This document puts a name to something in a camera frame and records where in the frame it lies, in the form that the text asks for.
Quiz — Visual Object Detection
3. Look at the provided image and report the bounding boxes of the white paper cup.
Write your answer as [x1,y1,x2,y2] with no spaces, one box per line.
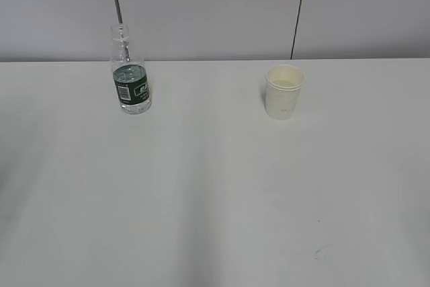
[265,65,304,120]

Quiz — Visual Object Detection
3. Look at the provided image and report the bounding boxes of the clear water bottle green label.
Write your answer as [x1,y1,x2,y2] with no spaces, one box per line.
[110,24,152,115]

